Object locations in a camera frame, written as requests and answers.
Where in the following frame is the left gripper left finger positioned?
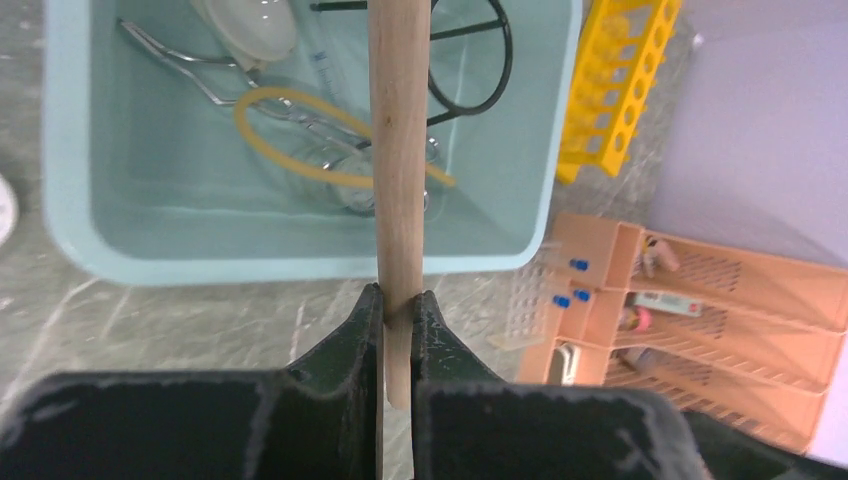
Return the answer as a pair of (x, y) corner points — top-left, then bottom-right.
(1, 284), (383, 479)

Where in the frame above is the white plastic bin lid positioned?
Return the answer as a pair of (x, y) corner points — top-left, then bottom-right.
(0, 175), (19, 246)

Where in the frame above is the amber rubber tubing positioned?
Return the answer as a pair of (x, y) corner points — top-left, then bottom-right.
(233, 86), (458, 191)

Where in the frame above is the clear acrylic tube rack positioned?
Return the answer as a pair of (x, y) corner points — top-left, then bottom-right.
(487, 241), (561, 351)

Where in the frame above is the graduated cylinder blue base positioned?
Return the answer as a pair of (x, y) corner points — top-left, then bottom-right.
(299, 1), (370, 118)

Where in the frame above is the white stapler in organizer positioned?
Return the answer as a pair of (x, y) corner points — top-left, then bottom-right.
(547, 343), (582, 386)

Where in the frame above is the wooden dowel rod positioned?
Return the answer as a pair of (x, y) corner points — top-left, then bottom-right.
(368, 0), (431, 410)

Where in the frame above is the mint green plastic bin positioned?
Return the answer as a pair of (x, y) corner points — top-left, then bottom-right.
(40, 0), (584, 287)

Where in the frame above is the blue capped test tube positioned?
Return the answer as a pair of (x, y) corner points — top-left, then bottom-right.
(569, 258), (589, 271)
(572, 289), (592, 303)
(552, 295), (571, 309)

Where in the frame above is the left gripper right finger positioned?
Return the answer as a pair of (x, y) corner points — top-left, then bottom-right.
(410, 291), (709, 479)

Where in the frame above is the white round watch glass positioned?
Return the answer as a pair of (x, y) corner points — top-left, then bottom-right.
(190, 0), (297, 72)

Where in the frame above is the yellow test tube rack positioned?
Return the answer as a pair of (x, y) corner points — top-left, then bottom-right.
(556, 0), (683, 184)

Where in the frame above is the orange mesh file organizer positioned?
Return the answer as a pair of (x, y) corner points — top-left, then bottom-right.
(517, 213), (847, 452)

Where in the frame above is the clear glass jar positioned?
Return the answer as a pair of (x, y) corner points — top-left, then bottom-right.
(291, 142), (432, 217)

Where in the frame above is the black wire ring stand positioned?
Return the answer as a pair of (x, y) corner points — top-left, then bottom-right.
(315, 1), (513, 135)

